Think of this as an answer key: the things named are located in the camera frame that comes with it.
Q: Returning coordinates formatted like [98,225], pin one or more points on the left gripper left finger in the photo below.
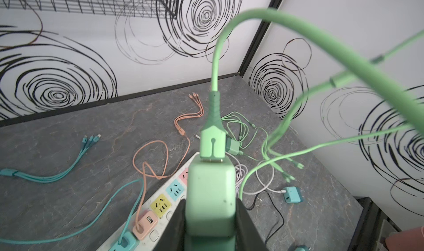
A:
[172,238]

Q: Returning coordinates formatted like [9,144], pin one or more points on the teal charger plug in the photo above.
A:
[128,243]

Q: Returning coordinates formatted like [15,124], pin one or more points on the white multicolour power strip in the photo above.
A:
[164,203]

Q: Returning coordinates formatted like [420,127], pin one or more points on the light green charger plug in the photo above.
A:
[210,206]

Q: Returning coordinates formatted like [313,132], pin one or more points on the small green charger plug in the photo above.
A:
[232,146]

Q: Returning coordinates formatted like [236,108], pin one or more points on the pink plastic cup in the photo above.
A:
[410,240]

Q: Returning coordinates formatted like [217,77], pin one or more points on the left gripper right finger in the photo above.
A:
[247,236]

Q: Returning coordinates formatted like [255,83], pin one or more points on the pink charger plug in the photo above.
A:
[145,225]

